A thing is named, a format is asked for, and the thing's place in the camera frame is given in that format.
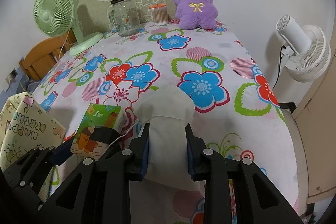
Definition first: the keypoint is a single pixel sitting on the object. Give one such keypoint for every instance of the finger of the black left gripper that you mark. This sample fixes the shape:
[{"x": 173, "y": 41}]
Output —
[{"x": 22, "y": 181}]

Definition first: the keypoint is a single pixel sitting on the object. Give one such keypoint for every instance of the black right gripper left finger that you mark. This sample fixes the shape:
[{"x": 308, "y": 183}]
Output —
[{"x": 99, "y": 192}]

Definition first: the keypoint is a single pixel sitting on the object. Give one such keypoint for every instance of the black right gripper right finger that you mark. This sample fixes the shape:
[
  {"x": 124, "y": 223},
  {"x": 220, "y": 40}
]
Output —
[{"x": 256, "y": 198}]

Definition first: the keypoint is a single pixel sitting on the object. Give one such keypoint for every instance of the yellow cartoon storage box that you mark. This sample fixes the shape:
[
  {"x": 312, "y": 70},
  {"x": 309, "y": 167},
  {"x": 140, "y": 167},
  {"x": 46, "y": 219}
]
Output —
[{"x": 24, "y": 126}]

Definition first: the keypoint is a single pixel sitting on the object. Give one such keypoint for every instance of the white face mask pack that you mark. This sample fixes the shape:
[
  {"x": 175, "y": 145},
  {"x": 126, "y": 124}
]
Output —
[{"x": 168, "y": 111}]

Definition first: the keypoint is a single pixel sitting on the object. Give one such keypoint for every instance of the floral tablecloth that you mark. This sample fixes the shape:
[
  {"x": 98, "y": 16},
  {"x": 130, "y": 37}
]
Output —
[{"x": 236, "y": 111}]

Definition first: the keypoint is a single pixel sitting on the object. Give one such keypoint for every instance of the wooden bed headboard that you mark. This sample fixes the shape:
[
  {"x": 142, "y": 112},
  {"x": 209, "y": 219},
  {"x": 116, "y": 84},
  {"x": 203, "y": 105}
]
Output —
[{"x": 42, "y": 57}]

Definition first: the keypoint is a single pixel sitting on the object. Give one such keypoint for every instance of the white standing fan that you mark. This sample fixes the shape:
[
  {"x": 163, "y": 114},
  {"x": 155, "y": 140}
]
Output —
[{"x": 305, "y": 54}]

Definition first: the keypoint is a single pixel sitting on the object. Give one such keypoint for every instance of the green desk fan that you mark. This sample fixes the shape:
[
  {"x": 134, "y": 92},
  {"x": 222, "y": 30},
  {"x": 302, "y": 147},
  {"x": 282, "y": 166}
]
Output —
[{"x": 56, "y": 17}]

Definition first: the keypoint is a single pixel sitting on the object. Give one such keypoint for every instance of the glass mason jar mug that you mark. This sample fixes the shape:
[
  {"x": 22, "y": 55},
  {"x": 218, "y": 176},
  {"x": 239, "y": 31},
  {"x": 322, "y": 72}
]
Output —
[{"x": 124, "y": 17}]

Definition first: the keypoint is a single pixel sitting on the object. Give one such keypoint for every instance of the cotton swab container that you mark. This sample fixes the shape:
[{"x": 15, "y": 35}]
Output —
[{"x": 159, "y": 15}]

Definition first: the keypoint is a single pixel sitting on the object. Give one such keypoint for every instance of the purple plush bunny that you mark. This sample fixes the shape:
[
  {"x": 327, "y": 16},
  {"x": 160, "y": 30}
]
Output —
[{"x": 196, "y": 14}]

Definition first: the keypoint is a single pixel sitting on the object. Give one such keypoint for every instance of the wall power socket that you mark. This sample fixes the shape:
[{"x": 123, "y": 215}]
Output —
[{"x": 11, "y": 77}]

